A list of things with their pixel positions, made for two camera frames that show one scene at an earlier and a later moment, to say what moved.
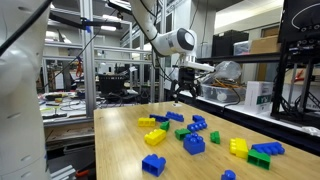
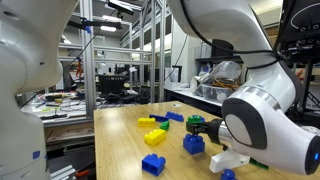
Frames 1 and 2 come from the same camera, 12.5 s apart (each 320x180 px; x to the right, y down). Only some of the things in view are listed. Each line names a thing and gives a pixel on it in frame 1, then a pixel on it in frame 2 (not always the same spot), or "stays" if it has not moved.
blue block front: (153, 164) stays
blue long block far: (175, 116) stays
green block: (181, 133) → (195, 119)
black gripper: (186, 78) → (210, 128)
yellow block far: (146, 122) stays
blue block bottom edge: (229, 175) stays
